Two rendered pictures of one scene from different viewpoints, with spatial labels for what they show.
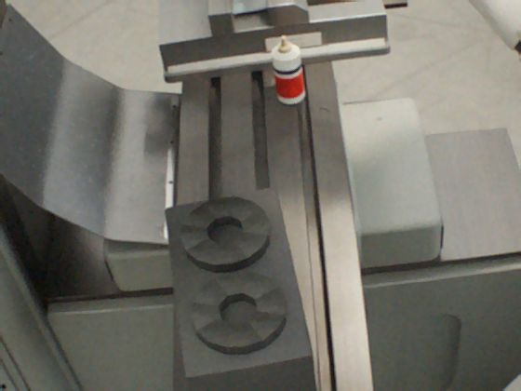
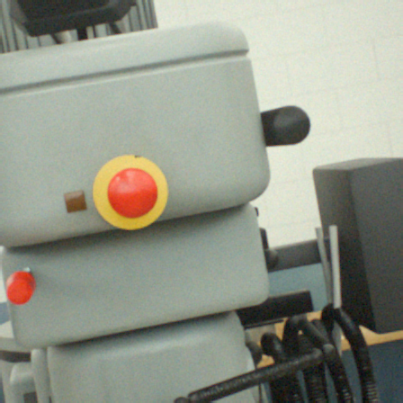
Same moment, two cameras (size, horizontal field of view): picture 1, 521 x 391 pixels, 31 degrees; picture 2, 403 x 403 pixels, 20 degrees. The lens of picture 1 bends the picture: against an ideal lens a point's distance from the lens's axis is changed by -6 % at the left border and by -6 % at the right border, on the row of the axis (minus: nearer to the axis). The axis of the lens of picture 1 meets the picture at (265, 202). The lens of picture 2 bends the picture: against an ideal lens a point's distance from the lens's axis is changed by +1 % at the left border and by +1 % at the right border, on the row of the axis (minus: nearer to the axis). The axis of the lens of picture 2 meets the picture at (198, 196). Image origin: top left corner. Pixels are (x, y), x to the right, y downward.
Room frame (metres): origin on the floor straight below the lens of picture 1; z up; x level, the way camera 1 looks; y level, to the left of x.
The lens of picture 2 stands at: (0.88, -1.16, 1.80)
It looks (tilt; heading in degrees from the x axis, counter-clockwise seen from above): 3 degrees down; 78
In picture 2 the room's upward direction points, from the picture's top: 10 degrees counter-clockwise
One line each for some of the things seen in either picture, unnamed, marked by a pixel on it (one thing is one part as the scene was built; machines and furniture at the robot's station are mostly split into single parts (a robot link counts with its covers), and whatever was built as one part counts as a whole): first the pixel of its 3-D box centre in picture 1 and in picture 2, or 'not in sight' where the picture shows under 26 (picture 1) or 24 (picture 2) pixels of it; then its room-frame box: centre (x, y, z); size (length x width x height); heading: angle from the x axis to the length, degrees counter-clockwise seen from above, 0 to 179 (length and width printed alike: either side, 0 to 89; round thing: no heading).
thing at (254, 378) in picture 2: not in sight; (264, 374); (1.11, -0.20, 1.58); 0.17 x 0.01 x 0.01; 26
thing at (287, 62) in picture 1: (287, 66); not in sight; (1.07, -0.06, 0.96); 0.04 x 0.04 x 0.11
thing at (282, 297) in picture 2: not in sight; (274, 315); (1.18, 0.00, 1.60); 0.08 x 0.02 x 0.04; 175
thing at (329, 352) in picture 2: not in sight; (314, 336); (1.19, -0.08, 1.58); 0.17 x 0.01 x 0.01; 81
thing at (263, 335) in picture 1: (245, 327); not in sight; (0.60, 0.04, 1.00); 0.22 x 0.12 x 0.20; 2
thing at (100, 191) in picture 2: not in sight; (129, 192); (1.01, -0.24, 1.76); 0.06 x 0.02 x 0.06; 175
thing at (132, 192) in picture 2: not in sight; (131, 192); (1.01, -0.26, 1.76); 0.04 x 0.03 x 0.04; 175
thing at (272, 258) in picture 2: not in sight; (250, 248); (1.17, 0.04, 1.66); 0.12 x 0.04 x 0.04; 85
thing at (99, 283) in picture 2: not in sight; (128, 259); (1.04, 0.03, 1.68); 0.34 x 0.24 x 0.10; 85
